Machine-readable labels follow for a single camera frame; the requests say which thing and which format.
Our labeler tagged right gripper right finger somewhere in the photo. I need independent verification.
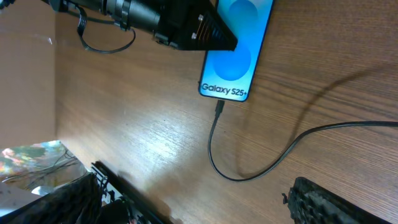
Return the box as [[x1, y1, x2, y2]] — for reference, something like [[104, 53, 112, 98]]
[[282, 177, 389, 224]]

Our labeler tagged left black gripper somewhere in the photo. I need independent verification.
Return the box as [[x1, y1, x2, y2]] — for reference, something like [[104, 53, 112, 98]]
[[154, 0, 238, 50]]

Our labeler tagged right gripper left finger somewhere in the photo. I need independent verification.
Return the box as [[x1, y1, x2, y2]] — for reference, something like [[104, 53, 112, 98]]
[[1, 174, 103, 224]]

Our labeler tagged blue Galaxy smartphone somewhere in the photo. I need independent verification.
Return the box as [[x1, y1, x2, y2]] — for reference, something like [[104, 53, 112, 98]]
[[198, 0, 274, 102]]

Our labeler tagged black charger cable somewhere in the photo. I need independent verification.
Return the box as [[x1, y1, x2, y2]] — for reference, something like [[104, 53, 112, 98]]
[[207, 99, 398, 183]]

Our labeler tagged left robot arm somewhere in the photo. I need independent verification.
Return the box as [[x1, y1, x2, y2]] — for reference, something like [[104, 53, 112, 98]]
[[42, 0, 238, 51]]

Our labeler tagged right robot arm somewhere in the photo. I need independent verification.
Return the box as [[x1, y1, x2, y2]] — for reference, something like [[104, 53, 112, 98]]
[[1, 162, 385, 223]]

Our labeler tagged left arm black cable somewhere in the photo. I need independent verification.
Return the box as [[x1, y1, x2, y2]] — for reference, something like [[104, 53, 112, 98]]
[[67, 6, 137, 55]]

